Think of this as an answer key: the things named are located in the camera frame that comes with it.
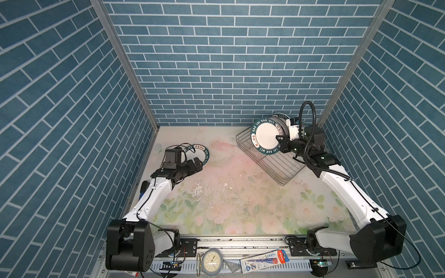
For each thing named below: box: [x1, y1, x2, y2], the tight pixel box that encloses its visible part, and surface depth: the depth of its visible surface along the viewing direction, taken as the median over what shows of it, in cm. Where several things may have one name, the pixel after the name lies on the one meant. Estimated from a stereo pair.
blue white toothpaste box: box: [239, 249, 290, 274], surface depth 71 cm
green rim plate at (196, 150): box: [180, 144, 210, 166], surface depth 107 cm
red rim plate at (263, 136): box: [250, 118, 284, 156], surface depth 83 cm
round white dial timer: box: [201, 249, 224, 277], surface depth 69 cm
